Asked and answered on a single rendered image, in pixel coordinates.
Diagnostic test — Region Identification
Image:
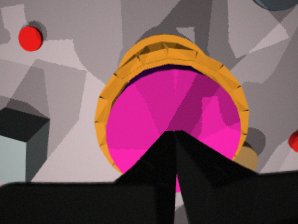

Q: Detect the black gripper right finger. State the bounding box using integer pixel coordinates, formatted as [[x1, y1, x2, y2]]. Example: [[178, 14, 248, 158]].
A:
[[174, 130, 298, 224]]

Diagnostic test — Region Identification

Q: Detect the dark grey flat disc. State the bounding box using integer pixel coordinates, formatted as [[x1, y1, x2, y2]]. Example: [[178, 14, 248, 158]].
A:
[[253, 0, 298, 11]]

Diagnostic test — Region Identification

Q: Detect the tan round disc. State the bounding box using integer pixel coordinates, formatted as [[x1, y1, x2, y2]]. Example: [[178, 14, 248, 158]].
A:
[[233, 141, 258, 171]]

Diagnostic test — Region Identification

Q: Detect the red disc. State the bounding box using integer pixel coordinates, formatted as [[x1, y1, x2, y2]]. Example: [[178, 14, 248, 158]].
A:
[[289, 131, 298, 152], [18, 26, 43, 52]]

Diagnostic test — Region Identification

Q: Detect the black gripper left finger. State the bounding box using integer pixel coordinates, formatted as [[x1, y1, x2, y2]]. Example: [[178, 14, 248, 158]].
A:
[[0, 131, 177, 224]]

